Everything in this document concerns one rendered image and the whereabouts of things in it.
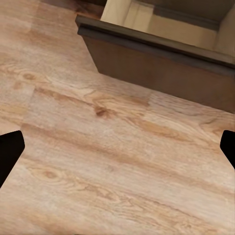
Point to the cabinet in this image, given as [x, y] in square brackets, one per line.
[181, 47]

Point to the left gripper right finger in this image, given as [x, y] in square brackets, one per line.
[227, 145]

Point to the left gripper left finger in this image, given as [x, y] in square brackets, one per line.
[11, 147]

